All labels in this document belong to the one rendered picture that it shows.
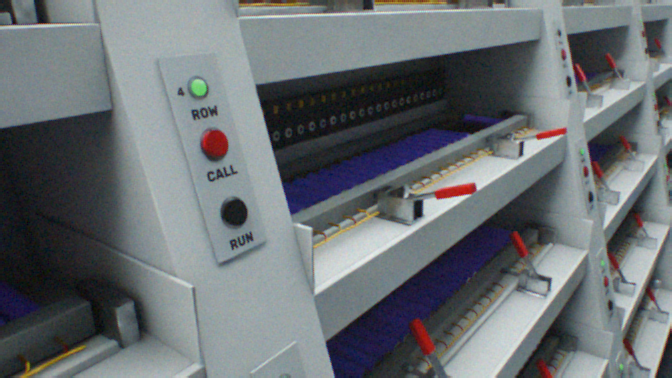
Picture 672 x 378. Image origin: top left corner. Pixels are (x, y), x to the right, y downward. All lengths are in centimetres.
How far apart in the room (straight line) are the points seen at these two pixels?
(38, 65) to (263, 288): 18
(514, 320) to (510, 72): 40
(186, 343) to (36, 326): 8
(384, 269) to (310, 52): 18
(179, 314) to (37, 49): 15
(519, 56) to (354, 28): 48
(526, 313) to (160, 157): 54
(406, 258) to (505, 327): 25
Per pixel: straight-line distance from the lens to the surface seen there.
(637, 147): 159
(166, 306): 32
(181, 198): 31
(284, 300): 36
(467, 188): 46
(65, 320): 36
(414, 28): 54
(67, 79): 30
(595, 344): 101
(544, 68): 89
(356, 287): 42
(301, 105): 62
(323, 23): 43
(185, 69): 33
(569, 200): 92
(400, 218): 49
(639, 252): 144
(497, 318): 71
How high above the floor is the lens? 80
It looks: 8 degrees down
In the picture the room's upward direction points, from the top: 14 degrees counter-clockwise
